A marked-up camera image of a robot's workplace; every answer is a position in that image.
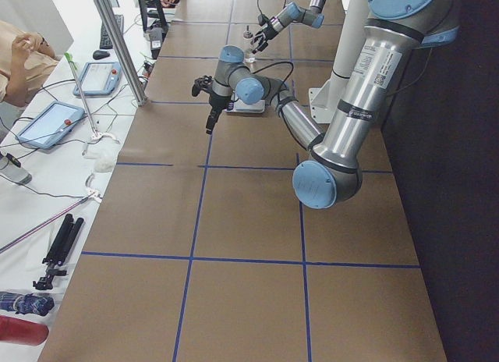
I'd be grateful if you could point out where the blue folded umbrella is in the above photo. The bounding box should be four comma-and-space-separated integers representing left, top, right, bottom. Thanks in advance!
1, 292, 55, 317

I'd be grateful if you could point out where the black folded tripod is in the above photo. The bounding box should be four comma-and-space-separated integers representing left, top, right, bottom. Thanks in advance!
33, 214, 84, 290

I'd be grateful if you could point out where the near blue teach pendant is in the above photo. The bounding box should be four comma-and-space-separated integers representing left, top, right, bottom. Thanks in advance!
16, 101, 85, 149

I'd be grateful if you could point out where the glass sauce bottle metal cap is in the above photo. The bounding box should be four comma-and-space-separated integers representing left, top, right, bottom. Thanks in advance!
242, 25, 256, 63

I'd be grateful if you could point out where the grey water bottle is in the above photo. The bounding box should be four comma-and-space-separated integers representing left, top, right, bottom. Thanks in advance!
0, 153, 32, 185

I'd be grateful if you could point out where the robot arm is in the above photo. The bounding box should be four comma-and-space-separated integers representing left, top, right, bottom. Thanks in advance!
192, 0, 461, 209
250, 0, 327, 54

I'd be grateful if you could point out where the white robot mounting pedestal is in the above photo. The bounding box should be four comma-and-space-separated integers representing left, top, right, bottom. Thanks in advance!
307, 0, 371, 124

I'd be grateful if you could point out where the seated person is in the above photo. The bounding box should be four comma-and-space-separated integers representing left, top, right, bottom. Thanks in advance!
1, 21, 58, 108

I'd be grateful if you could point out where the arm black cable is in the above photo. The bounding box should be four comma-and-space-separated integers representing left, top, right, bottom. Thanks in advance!
255, 0, 289, 24
247, 59, 296, 117

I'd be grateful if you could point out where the aluminium frame post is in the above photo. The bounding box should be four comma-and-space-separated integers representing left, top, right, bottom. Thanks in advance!
94, 0, 147, 106

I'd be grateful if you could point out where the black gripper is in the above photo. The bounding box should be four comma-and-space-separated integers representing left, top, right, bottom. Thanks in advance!
253, 15, 278, 54
191, 75, 231, 134

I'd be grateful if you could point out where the digital kitchen scale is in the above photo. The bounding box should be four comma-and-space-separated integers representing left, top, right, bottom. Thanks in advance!
226, 92, 265, 114

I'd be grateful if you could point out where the black computer keyboard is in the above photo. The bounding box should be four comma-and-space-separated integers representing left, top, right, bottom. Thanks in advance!
98, 13, 126, 50

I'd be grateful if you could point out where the blue teach pendant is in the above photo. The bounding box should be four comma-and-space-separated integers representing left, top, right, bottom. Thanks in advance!
79, 62, 122, 97
16, 101, 85, 149

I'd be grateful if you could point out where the long metal rod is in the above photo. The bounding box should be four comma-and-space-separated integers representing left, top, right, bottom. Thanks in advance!
64, 52, 102, 142

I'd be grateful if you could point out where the white crumpled cloth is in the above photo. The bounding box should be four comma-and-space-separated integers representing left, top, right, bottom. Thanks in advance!
82, 140, 121, 173

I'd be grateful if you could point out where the far blue teach pendant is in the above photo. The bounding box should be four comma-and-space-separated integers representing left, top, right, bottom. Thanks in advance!
79, 62, 122, 97

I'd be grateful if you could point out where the black computer mouse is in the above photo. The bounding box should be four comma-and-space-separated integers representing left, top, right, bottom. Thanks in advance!
93, 49, 110, 60

